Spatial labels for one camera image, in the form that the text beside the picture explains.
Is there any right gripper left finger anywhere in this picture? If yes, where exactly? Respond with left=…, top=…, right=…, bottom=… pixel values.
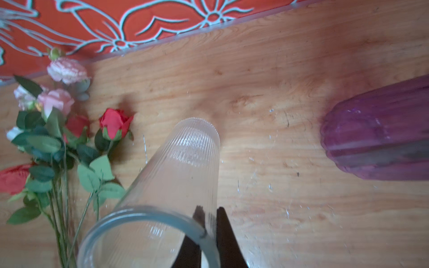
left=172, top=205, right=205, bottom=268

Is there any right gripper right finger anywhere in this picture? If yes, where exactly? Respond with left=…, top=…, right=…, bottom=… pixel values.
left=216, top=207, right=248, bottom=268

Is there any clear glass cylinder vase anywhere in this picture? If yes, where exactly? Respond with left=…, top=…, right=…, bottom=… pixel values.
left=77, top=118, right=220, bottom=268

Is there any red rose stem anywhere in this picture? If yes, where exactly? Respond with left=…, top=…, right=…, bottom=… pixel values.
left=64, top=108, right=134, bottom=268

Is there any purple glass fluted vase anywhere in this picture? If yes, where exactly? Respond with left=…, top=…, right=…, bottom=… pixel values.
left=320, top=75, right=429, bottom=181

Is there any bunch of artificial flowers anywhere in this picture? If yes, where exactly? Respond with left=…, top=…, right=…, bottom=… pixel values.
left=1, top=48, right=89, bottom=268

